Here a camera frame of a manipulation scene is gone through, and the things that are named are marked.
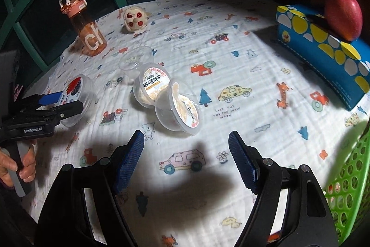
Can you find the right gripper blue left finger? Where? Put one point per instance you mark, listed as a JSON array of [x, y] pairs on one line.
[[126, 159]]

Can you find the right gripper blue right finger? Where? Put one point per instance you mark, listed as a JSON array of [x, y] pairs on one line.
[[245, 158]]

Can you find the berry print yogurt container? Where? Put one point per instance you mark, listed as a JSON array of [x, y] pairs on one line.
[[78, 89]]

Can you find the clear plastic cup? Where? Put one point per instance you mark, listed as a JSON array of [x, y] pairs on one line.
[[132, 61]]

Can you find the person's left hand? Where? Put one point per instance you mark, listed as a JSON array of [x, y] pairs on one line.
[[27, 174]]

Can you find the pudding cup with label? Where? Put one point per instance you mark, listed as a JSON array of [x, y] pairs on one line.
[[152, 79]]

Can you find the orange transparent water bottle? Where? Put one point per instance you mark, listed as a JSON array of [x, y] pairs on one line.
[[85, 27]]

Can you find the white cartoon print cloth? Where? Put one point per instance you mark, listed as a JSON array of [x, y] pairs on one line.
[[186, 190]]

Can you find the green plastic basket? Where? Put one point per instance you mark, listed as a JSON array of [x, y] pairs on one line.
[[347, 192]]

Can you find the blue yellow tissue box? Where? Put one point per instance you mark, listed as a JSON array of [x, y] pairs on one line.
[[343, 65]]

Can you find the cream plush sheep toy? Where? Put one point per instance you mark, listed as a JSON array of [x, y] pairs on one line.
[[135, 19]]

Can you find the red apple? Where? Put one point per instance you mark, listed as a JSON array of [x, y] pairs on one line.
[[344, 17]]

